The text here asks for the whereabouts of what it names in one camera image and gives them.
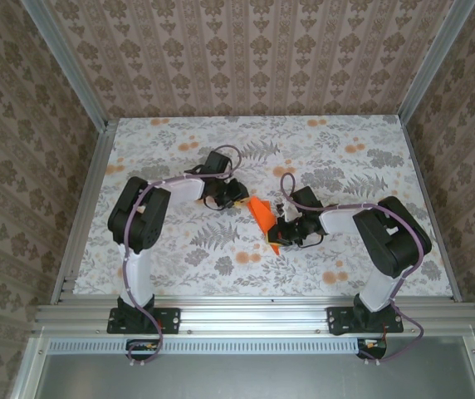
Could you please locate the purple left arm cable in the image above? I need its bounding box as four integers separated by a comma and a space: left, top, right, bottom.
120, 144, 242, 369

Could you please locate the aluminium frame post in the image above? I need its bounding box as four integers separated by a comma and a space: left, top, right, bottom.
22, 0, 117, 131
396, 0, 472, 122

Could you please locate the orange paper sheet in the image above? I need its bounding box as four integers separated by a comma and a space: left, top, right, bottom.
247, 195, 282, 255

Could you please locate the grey slotted cable duct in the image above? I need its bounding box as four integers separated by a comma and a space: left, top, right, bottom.
48, 337, 365, 355

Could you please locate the floral patterned table mat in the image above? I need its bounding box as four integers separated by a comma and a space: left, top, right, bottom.
73, 116, 457, 298

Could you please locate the grey sheet metal panel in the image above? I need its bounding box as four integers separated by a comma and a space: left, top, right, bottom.
11, 335, 475, 399

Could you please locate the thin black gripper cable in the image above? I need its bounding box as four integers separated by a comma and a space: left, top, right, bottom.
296, 230, 326, 250
201, 194, 227, 213

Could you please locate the aluminium frame cross rail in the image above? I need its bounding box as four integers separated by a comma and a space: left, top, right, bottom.
33, 297, 475, 336

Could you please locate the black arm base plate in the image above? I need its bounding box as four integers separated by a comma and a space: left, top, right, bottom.
107, 306, 181, 335
326, 306, 404, 335

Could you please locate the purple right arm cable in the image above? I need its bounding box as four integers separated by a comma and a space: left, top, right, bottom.
279, 173, 426, 367

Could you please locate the aluminium table side rail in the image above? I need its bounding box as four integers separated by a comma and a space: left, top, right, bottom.
49, 120, 119, 304
398, 116, 463, 303

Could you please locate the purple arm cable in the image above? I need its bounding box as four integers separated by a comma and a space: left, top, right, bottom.
120, 144, 242, 369
279, 173, 426, 367

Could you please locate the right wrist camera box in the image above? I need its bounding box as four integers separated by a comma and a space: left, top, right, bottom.
277, 201, 304, 222

